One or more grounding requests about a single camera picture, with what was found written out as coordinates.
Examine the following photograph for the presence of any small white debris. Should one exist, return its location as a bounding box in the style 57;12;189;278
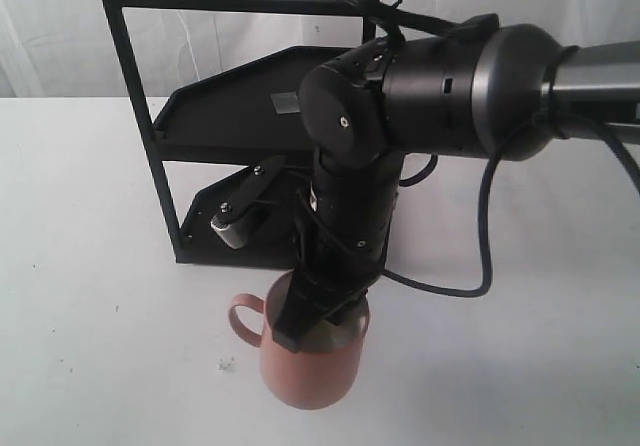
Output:
217;357;235;372

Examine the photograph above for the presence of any grey sticker on shelf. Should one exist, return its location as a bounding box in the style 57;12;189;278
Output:
270;91;300;115

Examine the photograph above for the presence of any black metal hook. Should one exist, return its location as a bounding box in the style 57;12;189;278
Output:
365;0;456;43

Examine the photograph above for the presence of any white backdrop curtain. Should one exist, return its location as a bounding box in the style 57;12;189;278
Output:
1;0;639;97

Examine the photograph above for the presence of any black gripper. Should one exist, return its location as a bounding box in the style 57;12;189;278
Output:
272;150;400;353

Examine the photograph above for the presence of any pink ceramic mug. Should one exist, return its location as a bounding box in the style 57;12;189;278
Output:
228;272;371;410

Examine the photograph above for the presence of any black metal two-tier rack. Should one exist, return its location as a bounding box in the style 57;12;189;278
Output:
102;0;365;269

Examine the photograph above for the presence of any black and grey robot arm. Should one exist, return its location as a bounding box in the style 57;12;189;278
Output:
272;14;639;352

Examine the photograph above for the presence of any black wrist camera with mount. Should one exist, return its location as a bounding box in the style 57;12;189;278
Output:
210;156;285;250

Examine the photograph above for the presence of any black cable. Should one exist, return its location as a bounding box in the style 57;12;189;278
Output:
369;100;640;299

